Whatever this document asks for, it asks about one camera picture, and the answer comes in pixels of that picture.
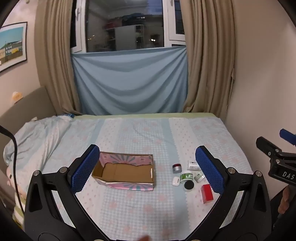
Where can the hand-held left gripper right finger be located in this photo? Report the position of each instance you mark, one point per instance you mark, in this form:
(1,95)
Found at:
(209,171)

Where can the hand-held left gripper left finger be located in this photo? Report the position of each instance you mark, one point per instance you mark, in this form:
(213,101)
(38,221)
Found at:
(85,169)

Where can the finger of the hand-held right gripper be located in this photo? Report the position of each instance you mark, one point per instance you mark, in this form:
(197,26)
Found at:
(266,144)
(286,135)

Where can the small white green-banded jar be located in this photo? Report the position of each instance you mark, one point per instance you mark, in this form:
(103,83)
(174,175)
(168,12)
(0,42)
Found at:
(198,177)

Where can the green and white jar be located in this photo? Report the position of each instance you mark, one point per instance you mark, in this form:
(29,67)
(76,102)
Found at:
(186,176)

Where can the red carton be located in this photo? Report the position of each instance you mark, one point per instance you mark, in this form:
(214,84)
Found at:
(207,194)

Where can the black round lid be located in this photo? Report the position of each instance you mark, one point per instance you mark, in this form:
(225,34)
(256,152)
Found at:
(188,185)

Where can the silver jar with red lid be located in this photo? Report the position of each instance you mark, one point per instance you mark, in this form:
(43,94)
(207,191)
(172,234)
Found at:
(177,168)

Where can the white earbuds case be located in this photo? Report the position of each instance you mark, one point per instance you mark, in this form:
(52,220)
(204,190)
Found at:
(176,181)

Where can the cardboard box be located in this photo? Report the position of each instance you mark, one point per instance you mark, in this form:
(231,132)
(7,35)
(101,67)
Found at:
(124,172)

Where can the person's right hand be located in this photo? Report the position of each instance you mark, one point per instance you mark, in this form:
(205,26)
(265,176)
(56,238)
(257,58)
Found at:
(284,200)

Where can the light blue blanket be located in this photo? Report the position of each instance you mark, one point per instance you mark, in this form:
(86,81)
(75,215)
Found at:
(39,136)

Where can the striped cloth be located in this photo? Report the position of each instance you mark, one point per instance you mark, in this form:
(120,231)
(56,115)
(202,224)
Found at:
(18,214)

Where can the beige padded headboard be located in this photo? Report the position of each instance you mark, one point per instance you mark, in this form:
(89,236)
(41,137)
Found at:
(27,104)

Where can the light blue hanging cloth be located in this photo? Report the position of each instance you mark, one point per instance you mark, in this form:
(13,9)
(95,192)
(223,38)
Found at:
(129,81)

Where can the beige curtain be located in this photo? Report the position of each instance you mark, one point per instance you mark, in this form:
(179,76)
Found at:
(57,58)
(208,58)

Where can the white-framed window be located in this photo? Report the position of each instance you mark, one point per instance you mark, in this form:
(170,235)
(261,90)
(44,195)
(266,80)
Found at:
(124,23)

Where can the small beige wall fixture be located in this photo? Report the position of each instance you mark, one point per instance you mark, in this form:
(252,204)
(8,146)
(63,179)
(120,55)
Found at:
(17,96)

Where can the framed wall picture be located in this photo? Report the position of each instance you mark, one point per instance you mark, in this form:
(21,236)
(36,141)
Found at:
(12,46)

